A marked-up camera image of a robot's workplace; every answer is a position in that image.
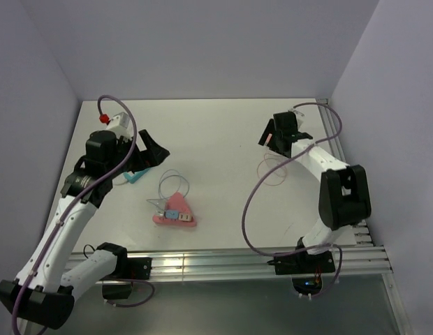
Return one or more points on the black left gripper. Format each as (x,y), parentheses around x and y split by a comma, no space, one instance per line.
(153,155)

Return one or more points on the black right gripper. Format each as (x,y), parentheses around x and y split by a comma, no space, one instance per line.
(269,130)

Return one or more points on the orange charger plug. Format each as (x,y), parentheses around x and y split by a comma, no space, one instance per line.
(268,139)

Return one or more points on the pink triangular power strip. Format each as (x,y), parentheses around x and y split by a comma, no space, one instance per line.
(175,202)

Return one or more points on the blue charger plug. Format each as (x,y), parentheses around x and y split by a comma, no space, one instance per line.
(171,214)

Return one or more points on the brown charger plug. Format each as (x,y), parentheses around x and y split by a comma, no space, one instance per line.
(185,217)

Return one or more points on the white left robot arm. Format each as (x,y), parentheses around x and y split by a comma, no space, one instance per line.
(43,292)

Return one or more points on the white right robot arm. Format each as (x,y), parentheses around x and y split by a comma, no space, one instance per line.
(343,189)

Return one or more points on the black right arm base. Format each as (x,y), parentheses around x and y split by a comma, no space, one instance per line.
(313,266)

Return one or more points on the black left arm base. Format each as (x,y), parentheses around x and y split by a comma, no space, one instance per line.
(134,269)

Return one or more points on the teal power strip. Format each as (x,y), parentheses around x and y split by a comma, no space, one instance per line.
(132,177)

